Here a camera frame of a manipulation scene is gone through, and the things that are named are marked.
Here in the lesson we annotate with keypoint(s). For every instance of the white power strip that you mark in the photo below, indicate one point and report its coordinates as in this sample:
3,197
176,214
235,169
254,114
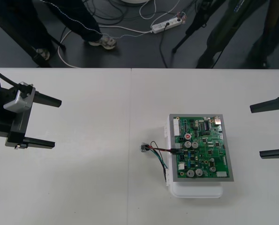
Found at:
165,24

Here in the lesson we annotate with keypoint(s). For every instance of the green circuit board grey frame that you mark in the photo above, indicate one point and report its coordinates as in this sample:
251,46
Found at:
200,150

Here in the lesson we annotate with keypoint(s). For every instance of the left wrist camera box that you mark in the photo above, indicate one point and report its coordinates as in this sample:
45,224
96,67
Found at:
18,103

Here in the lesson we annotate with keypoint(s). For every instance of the black desk frame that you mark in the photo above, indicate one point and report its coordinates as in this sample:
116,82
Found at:
12,30

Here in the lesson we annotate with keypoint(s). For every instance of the milky plastic box with lid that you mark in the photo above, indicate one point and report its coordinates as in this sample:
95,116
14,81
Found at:
195,191

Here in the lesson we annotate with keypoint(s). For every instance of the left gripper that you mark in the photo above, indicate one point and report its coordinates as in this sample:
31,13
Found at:
16,131

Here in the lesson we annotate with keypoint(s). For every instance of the black tripod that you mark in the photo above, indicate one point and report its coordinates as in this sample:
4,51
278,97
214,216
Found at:
193,25

